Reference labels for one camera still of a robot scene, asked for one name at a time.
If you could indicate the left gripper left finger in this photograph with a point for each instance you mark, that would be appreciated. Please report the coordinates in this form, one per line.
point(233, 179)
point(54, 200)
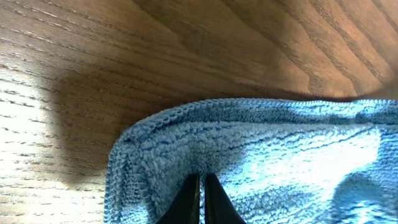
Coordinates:
point(185, 208)

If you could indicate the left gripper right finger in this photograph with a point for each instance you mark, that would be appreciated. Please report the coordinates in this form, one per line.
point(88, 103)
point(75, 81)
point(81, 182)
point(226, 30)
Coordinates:
point(218, 207)

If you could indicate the blue cloth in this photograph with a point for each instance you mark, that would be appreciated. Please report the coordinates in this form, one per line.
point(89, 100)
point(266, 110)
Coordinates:
point(279, 161)

